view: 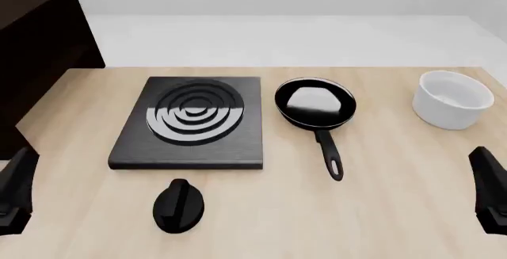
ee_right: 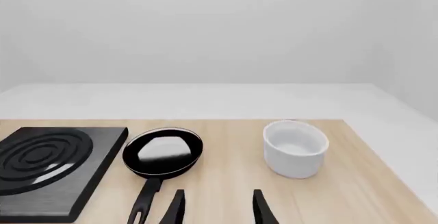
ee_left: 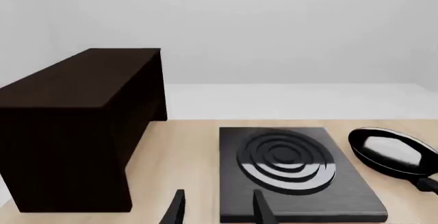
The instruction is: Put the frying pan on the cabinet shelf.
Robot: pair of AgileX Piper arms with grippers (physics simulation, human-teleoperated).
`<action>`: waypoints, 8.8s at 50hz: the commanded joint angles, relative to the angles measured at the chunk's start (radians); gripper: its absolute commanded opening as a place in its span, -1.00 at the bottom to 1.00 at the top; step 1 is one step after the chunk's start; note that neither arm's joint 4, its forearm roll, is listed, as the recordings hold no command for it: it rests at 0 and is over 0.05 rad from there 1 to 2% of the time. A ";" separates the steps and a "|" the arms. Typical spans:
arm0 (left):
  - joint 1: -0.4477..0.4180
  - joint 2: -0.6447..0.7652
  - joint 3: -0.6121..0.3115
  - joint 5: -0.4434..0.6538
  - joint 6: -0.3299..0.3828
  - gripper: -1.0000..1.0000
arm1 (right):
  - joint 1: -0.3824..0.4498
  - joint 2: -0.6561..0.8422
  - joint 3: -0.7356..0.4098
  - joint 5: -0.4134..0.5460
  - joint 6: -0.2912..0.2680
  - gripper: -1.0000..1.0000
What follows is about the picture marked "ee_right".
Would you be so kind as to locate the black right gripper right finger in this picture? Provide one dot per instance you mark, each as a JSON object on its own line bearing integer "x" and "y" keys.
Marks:
{"x": 261, "y": 209}

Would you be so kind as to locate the black frying pan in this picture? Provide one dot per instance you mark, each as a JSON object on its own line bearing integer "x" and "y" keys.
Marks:
{"x": 162, "y": 152}

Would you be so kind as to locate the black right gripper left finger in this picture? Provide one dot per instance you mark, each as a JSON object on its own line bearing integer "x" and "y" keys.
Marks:
{"x": 176, "y": 208}

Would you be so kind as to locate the flat black stove plate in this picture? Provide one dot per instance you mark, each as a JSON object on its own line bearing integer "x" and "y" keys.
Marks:
{"x": 51, "y": 162}

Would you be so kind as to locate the white ceramic mug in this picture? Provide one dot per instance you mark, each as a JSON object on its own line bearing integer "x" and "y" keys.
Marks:
{"x": 294, "y": 152}

